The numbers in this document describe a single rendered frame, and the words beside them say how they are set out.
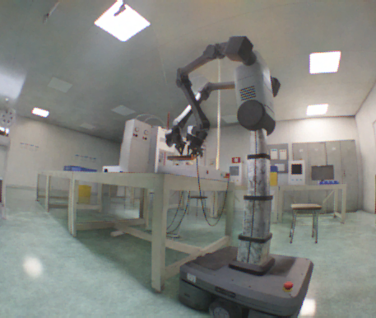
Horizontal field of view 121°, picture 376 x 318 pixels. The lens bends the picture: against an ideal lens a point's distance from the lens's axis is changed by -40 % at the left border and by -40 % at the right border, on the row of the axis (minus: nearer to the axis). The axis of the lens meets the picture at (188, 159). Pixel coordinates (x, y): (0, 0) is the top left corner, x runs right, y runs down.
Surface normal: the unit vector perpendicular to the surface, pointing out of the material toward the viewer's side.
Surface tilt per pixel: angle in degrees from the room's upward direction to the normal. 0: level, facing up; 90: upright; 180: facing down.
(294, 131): 90
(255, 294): 45
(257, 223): 90
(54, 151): 90
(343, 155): 90
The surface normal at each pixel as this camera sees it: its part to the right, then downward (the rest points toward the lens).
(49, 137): 0.84, -0.04
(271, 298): -0.46, -0.80
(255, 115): -0.70, -0.15
